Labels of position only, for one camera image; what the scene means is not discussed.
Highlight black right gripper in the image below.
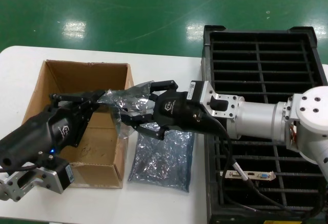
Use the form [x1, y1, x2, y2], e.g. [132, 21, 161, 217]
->
[121, 79, 208, 141]

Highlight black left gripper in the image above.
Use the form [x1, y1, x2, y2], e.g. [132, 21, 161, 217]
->
[0, 90, 106, 171]

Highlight translucent antistatic bag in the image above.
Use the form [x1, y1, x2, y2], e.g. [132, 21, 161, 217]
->
[98, 82, 155, 139]

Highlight open brown cardboard box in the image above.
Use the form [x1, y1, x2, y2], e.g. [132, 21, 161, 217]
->
[22, 59, 135, 189]

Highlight black slotted plastic container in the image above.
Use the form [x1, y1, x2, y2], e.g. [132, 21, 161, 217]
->
[200, 25, 328, 224]

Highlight flat grey antistatic bag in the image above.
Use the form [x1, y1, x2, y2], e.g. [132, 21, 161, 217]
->
[127, 124, 195, 193]

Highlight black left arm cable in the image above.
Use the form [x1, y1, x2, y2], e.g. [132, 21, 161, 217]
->
[0, 162, 40, 173]

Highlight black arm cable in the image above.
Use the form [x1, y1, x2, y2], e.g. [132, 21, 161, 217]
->
[0, 162, 40, 173]
[196, 111, 312, 216]

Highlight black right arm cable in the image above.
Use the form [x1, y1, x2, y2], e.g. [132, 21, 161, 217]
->
[196, 111, 312, 216]

